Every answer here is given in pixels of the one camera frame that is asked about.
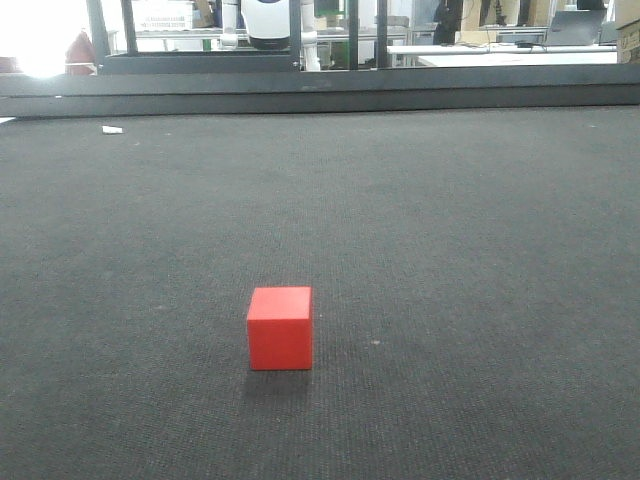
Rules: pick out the cardboard box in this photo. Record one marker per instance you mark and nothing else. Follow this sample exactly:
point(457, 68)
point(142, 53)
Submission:
point(627, 26)

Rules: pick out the red background object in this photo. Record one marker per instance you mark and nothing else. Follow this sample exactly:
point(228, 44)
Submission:
point(80, 58)

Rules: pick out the black metal frame rack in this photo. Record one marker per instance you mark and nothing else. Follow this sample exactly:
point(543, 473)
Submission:
point(243, 59)

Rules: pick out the red magnetic cube block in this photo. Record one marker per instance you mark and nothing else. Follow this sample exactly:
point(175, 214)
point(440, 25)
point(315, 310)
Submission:
point(280, 328)

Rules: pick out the white background table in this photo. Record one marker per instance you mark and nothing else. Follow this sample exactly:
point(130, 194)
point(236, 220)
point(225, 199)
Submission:
point(495, 54)

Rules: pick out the white robot body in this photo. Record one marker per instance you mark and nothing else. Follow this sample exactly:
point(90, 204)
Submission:
point(268, 27)

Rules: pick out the grey laptop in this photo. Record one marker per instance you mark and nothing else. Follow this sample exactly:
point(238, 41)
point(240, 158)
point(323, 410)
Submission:
point(575, 28)

